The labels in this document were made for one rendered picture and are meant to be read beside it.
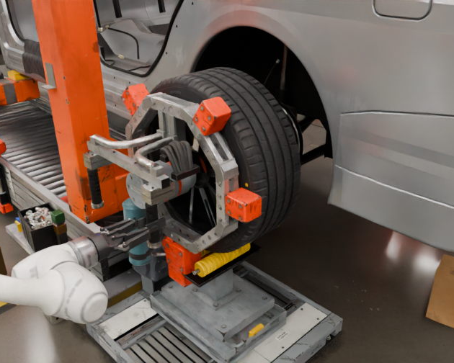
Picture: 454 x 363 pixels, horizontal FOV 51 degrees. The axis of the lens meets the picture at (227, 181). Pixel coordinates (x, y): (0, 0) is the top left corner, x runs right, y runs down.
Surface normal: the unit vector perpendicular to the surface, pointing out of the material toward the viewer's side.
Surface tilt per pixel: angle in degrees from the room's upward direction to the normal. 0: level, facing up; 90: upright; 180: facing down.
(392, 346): 0
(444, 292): 0
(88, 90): 90
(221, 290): 90
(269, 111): 44
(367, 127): 90
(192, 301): 0
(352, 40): 90
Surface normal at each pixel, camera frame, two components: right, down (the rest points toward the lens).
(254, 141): 0.58, -0.22
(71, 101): 0.69, 0.32
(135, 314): -0.01, -0.89
